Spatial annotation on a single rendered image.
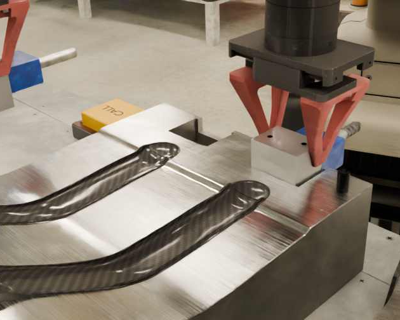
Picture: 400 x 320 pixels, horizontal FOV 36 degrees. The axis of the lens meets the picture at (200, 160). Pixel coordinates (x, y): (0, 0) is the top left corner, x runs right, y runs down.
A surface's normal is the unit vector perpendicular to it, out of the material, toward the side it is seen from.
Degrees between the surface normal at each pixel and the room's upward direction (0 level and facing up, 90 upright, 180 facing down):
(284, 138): 1
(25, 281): 28
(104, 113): 0
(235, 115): 0
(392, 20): 98
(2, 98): 90
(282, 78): 90
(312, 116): 111
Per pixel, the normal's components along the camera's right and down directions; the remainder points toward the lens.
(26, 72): 0.70, 0.32
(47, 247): 0.28, -0.95
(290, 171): -0.71, 0.37
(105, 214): -0.06, -0.87
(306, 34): 0.04, 0.48
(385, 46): -0.23, -0.52
